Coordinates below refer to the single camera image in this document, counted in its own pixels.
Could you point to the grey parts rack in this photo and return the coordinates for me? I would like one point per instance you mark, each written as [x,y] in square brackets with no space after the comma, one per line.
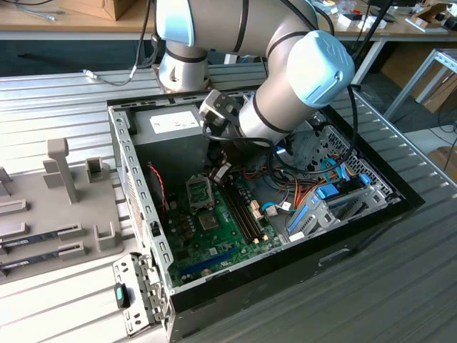
[93,211]

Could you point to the black RAM slot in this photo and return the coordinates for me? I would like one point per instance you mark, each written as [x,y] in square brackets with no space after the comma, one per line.
[233,213]
[238,211]
[248,207]
[243,209]

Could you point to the silver card retention bracket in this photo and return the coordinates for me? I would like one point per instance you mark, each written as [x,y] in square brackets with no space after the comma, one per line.
[121,275]

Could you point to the flat cardboard sheet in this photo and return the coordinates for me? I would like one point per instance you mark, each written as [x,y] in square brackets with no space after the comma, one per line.
[442,157]

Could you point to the black PC case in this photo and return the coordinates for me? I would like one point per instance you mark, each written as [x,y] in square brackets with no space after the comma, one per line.
[321,246]

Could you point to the round coin battery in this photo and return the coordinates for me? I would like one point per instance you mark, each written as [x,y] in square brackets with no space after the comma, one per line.
[206,272]

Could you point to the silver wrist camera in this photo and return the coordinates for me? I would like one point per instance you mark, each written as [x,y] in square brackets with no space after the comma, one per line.
[209,107]

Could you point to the green motherboard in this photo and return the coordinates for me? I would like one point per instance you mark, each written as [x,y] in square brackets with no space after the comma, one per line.
[214,246]

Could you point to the dark RAM stick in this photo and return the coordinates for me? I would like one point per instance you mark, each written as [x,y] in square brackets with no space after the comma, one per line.
[32,259]
[32,238]

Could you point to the blue plastic rail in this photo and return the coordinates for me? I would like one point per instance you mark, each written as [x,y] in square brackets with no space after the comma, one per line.
[298,218]

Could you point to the silver drive cage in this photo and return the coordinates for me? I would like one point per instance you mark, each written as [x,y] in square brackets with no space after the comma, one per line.
[303,153]

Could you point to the silver CPU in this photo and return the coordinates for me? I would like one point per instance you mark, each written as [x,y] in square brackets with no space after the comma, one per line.
[209,222]

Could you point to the blue disk carrier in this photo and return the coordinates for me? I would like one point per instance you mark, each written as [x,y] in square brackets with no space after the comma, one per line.
[328,193]

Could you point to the silver disk bay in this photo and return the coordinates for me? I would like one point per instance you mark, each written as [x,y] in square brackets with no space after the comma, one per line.
[357,214]

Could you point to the aluminium profile frame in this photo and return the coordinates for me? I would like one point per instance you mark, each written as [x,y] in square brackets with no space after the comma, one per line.
[411,82]

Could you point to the wooden desk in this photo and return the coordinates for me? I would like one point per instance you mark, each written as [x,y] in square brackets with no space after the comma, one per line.
[392,34]
[35,25]

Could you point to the large cardboard box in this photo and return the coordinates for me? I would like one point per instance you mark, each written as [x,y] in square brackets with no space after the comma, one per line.
[439,89]

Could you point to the grey power supply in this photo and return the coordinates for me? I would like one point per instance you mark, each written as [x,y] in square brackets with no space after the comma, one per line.
[168,153]

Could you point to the white power connector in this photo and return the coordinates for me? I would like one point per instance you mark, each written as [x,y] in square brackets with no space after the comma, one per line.
[257,210]

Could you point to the black stand pole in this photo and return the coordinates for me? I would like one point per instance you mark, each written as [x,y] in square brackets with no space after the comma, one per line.
[373,23]

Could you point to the white power supply label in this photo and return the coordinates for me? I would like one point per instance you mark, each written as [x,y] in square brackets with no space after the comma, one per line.
[171,123]

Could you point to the blue expansion slot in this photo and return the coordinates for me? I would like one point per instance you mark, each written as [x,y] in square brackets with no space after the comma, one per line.
[209,261]

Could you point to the black latch teal button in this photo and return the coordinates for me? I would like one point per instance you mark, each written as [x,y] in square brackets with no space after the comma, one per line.
[121,296]

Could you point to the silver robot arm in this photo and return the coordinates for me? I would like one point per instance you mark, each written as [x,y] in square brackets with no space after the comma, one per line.
[303,89]

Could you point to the open cardboard box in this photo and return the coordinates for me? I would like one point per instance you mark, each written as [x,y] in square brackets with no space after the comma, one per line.
[428,18]

